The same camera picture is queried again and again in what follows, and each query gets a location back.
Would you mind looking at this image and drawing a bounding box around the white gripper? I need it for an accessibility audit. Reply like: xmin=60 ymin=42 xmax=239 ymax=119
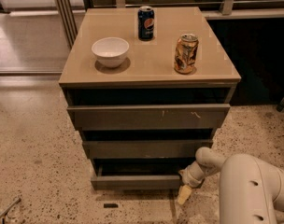
xmin=177 ymin=161 xmax=210 ymax=205

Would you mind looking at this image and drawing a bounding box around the grey drawer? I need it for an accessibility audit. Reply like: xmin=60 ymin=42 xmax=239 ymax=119
xmin=67 ymin=104 xmax=230 ymax=131
xmin=83 ymin=139 xmax=213 ymax=159
xmin=91 ymin=161 xmax=188 ymax=190

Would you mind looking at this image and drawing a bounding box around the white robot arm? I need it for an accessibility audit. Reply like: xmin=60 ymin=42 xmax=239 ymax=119
xmin=177 ymin=147 xmax=284 ymax=224

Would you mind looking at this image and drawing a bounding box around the grey drawer cabinet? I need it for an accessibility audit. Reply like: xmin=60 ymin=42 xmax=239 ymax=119
xmin=58 ymin=7 xmax=242 ymax=183

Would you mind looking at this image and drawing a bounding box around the small black floor object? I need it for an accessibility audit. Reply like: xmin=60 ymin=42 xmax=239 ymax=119
xmin=104 ymin=203 xmax=119 ymax=208

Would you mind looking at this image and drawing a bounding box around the orange soda can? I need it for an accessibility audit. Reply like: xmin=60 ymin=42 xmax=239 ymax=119
xmin=174 ymin=33 xmax=199 ymax=74

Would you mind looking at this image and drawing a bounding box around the white ceramic bowl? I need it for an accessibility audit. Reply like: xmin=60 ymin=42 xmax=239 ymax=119
xmin=92 ymin=37 xmax=129 ymax=68

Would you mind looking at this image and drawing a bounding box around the metal rod on floor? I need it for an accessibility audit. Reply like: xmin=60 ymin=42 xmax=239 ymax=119
xmin=0 ymin=197 xmax=21 ymax=224

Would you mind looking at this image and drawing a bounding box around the blue Pepsi can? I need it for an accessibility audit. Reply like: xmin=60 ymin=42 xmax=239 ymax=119
xmin=137 ymin=6 xmax=154 ymax=41

